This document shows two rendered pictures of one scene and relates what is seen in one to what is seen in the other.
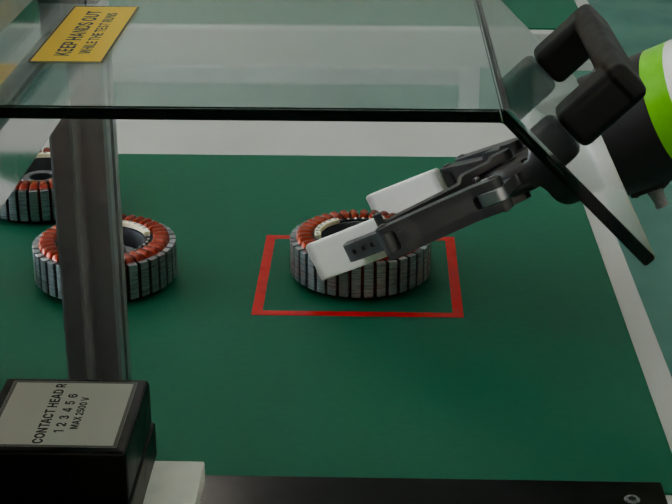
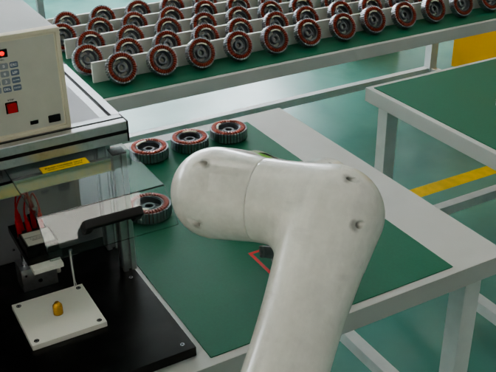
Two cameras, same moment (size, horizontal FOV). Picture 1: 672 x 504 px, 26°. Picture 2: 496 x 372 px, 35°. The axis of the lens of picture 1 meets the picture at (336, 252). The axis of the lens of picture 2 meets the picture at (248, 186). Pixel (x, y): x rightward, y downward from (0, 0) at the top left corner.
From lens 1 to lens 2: 1.39 m
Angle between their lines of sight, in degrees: 53
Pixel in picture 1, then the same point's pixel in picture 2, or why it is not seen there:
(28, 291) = not seen: hidden behind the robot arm
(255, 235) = not seen: hidden behind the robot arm
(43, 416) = (35, 235)
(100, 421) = (37, 241)
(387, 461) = (184, 303)
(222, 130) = (385, 193)
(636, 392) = not seen: hidden behind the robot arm
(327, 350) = (238, 273)
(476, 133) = (454, 240)
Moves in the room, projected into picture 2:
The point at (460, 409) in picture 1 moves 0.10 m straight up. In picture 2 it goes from (224, 305) to (223, 266)
